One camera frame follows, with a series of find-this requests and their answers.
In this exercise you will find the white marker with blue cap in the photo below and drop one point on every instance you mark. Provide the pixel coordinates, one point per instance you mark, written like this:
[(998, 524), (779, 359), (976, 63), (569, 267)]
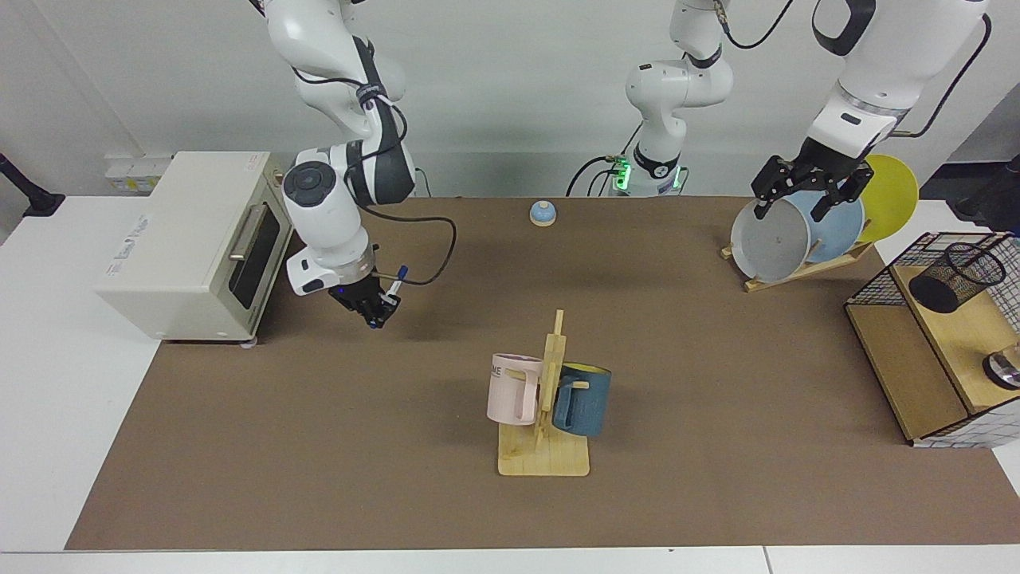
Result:
[(395, 288)]

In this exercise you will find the black mesh pen holder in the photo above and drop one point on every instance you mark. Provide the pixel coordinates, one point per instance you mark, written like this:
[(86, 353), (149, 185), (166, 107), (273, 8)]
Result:
[(944, 287)]

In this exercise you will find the light blue plate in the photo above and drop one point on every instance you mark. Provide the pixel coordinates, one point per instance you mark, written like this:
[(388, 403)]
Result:
[(841, 235)]

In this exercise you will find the grey plate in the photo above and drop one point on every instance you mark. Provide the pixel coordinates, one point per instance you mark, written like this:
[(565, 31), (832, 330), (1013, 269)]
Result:
[(769, 247)]

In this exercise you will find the yellow plate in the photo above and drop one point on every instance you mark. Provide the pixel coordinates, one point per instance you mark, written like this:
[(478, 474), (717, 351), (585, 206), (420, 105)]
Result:
[(888, 195)]

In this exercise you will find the wooden plate rack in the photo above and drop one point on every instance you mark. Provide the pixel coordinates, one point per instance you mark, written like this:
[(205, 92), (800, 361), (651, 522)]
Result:
[(805, 271)]

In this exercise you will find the brown table cloth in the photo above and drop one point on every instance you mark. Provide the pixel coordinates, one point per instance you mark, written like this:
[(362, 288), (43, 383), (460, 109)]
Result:
[(398, 446)]

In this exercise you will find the pink cup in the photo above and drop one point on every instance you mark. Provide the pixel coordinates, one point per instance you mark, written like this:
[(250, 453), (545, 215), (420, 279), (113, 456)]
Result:
[(510, 391)]

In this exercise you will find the pale toaster oven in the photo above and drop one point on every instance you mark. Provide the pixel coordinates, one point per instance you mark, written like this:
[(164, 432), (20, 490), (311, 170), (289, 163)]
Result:
[(175, 255)]

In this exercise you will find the small blue round bell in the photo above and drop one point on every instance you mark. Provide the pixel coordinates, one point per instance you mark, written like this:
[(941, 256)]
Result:
[(543, 213)]

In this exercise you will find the glass lid with knob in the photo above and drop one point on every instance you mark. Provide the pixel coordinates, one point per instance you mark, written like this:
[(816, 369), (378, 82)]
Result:
[(1004, 368)]

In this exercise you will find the wooden cup stand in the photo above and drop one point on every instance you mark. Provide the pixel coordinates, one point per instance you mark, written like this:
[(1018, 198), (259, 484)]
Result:
[(546, 458)]

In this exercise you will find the dark blue cup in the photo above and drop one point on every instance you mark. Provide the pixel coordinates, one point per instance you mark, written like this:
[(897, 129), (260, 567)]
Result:
[(590, 402)]

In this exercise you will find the black stand foot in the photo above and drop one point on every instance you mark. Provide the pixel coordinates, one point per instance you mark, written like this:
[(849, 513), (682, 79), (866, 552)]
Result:
[(36, 201)]

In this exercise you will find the white wall socket strip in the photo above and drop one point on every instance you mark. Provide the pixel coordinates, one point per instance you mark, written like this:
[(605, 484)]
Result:
[(131, 171)]

